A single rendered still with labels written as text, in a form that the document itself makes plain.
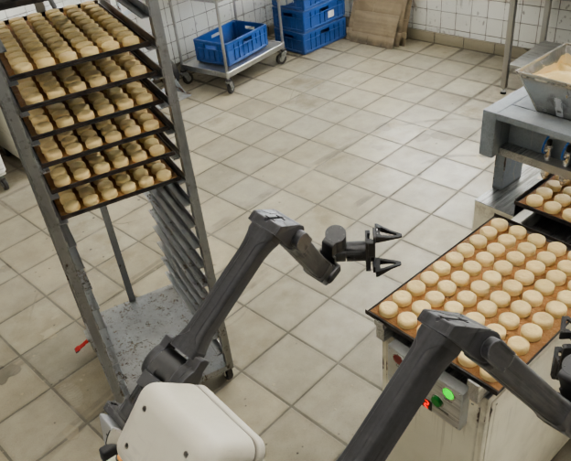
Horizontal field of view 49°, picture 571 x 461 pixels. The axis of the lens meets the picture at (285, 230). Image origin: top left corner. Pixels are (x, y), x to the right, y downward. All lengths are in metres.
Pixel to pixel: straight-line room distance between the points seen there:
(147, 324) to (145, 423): 1.83
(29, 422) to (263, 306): 1.15
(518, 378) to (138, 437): 0.67
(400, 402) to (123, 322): 2.08
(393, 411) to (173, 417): 0.35
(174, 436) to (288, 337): 1.91
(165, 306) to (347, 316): 0.86
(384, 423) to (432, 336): 0.16
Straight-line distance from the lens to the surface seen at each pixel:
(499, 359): 1.10
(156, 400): 1.09
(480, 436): 1.72
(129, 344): 2.85
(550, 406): 1.33
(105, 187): 2.11
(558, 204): 2.13
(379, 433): 1.04
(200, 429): 1.03
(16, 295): 3.63
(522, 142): 2.16
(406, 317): 1.65
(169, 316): 2.92
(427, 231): 3.52
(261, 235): 1.28
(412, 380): 1.03
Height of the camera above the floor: 2.06
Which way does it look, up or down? 35 degrees down
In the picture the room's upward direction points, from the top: 7 degrees counter-clockwise
